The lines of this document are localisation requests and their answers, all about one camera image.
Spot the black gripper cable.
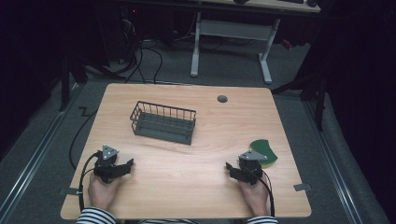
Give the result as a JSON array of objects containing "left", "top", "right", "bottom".
[
  {"left": 78, "top": 150, "right": 103, "bottom": 213},
  {"left": 246, "top": 167, "right": 276, "bottom": 218}
]

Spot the black wire basket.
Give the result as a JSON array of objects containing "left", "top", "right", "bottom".
[{"left": 129, "top": 100, "right": 198, "bottom": 147}]

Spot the person's right hand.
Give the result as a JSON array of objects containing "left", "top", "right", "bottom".
[{"left": 237, "top": 173, "right": 272, "bottom": 217}]

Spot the black floor cable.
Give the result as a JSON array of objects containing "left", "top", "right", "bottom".
[{"left": 68, "top": 105, "right": 98, "bottom": 171}]

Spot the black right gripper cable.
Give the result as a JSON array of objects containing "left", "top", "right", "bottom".
[{"left": 246, "top": 167, "right": 276, "bottom": 218}]

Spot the bundle of black floor cables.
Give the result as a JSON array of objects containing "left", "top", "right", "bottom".
[{"left": 118, "top": 6, "right": 164, "bottom": 86}]

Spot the green scouring pad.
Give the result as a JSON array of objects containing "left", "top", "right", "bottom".
[{"left": 248, "top": 138, "right": 279, "bottom": 168}]

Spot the white-framed background desk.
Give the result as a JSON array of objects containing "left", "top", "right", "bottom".
[{"left": 189, "top": 0, "right": 322, "bottom": 86}]

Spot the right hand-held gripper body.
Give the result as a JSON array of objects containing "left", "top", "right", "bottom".
[{"left": 237, "top": 149, "right": 269, "bottom": 187}]

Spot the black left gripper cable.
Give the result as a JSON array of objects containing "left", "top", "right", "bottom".
[{"left": 78, "top": 150, "right": 103, "bottom": 213}]

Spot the person's left hand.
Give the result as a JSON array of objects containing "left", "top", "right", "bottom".
[{"left": 87, "top": 172, "right": 121, "bottom": 213}]

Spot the grey tape strip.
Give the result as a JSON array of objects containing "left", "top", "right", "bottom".
[
  {"left": 292, "top": 182, "right": 313, "bottom": 192},
  {"left": 58, "top": 187, "right": 82, "bottom": 197}
]

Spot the black metal stand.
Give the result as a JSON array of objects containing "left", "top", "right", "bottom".
[
  {"left": 57, "top": 50, "right": 90, "bottom": 113},
  {"left": 270, "top": 60, "right": 332, "bottom": 133}
]

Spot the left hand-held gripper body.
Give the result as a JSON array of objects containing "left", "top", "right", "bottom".
[{"left": 92, "top": 144, "right": 126, "bottom": 185}]

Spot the metal floor rail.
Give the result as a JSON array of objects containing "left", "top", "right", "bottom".
[
  {"left": 0, "top": 83, "right": 80, "bottom": 220},
  {"left": 302, "top": 98, "right": 364, "bottom": 224}
]

